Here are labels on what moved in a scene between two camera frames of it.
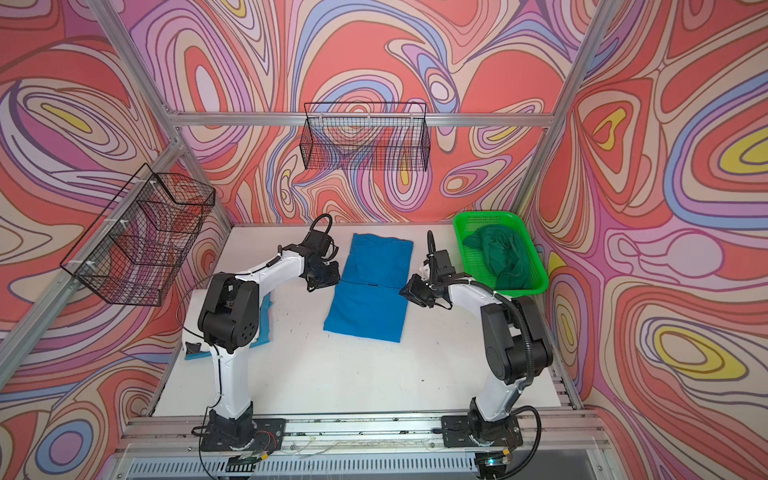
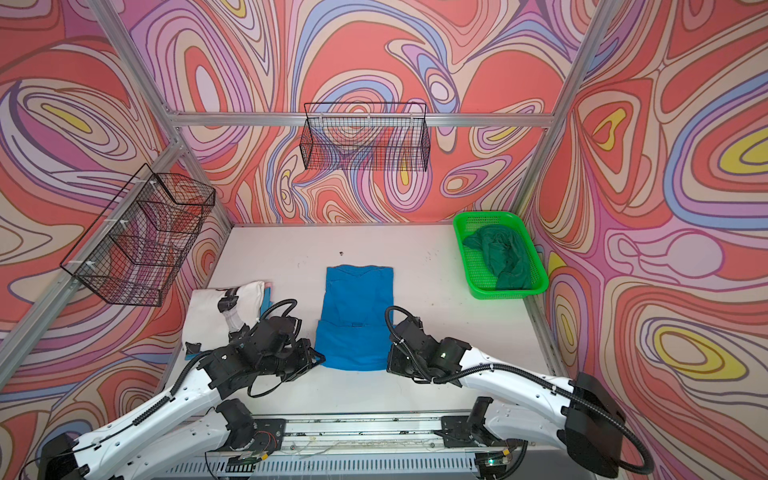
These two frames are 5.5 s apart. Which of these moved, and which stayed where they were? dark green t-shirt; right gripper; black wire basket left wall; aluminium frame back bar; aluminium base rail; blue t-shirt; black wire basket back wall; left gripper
Moved: right gripper; left gripper; blue t-shirt
Stayed: aluminium base rail; aluminium frame back bar; dark green t-shirt; black wire basket left wall; black wire basket back wall
